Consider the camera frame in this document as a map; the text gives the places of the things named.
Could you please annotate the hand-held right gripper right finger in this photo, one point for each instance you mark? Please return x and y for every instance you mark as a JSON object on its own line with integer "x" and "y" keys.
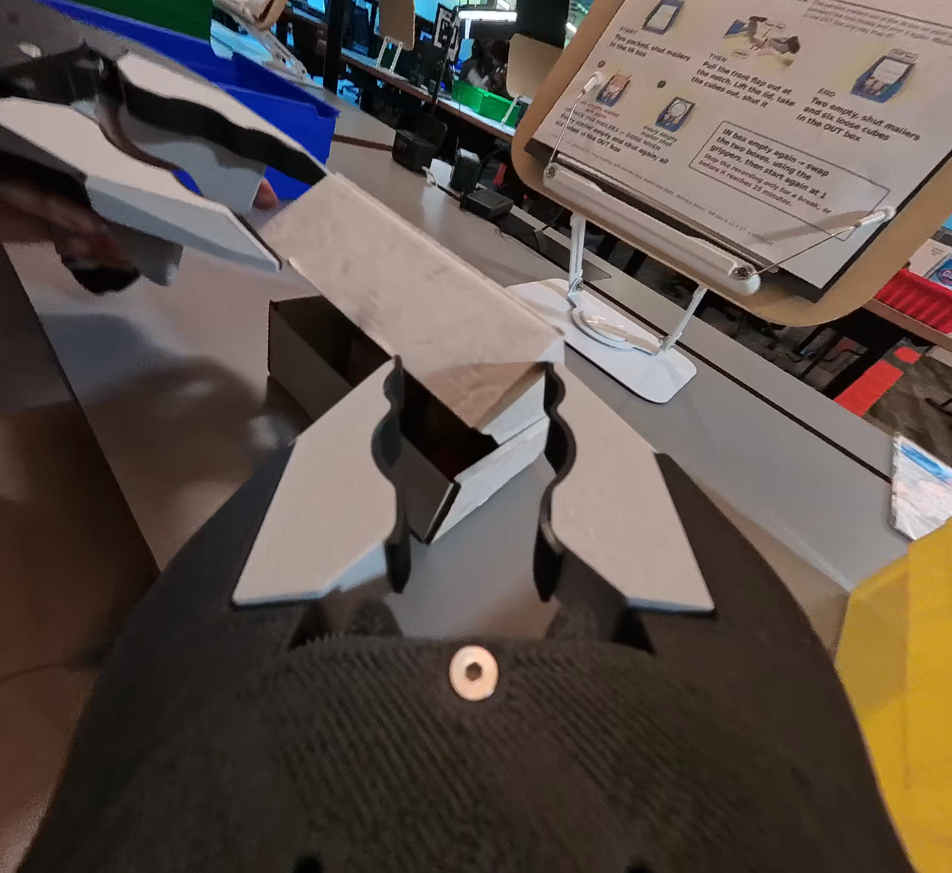
{"x": 625, "y": 531}

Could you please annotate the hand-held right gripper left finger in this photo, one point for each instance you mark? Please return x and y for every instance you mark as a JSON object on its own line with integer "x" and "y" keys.
{"x": 320, "y": 516}

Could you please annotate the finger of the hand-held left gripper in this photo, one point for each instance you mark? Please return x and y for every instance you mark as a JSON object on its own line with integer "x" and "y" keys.
{"x": 149, "y": 204}
{"x": 193, "y": 96}

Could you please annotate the white cardboard mailer box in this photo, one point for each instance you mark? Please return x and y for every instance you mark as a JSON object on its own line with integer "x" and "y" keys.
{"x": 416, "y": 278}

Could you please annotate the yellow plastic bin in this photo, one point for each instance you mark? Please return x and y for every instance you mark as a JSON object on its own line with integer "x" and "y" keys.
{"x": 907, "y": 702}

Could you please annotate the grey desk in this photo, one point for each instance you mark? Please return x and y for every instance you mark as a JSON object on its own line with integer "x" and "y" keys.
{"x": 186, "y": 337}

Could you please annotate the person's left hand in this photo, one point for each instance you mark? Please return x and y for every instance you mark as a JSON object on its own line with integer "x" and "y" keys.
{"x": 52, "y": 218}

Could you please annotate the black power adapter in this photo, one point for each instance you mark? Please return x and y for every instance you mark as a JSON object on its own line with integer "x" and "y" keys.
{"x": 489, "y": 205}
{"x": 465, "y": 170}
{"x": 413, "y": 150}

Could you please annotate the black white marker tag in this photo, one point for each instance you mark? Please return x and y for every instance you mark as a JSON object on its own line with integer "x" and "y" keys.
{"x": 448, "y": 29}

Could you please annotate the small green plastic bin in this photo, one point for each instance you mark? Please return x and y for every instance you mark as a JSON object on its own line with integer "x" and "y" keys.
{"x": 483, "y": 103}

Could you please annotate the white stand with wooden board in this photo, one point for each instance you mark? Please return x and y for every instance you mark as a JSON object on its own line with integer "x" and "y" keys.
{"x": 669, "y": 241}

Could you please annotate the red plastic crate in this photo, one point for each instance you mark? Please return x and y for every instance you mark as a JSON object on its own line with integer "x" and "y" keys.
{"x": 915, "y": 300}

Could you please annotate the printed instruction sheet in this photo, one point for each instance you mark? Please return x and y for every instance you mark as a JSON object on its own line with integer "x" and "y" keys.
{"x": 781, "y": 107}

